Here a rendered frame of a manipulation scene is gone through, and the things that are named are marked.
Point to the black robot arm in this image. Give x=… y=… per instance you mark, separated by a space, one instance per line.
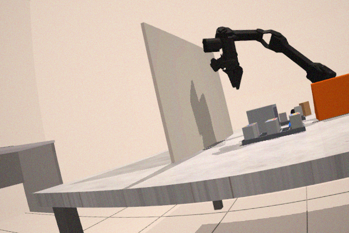
x=225 y=38

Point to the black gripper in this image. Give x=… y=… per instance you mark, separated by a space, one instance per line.
x=233 y=70

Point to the grey flat panel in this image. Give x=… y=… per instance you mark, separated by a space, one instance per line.
x=189 y=92

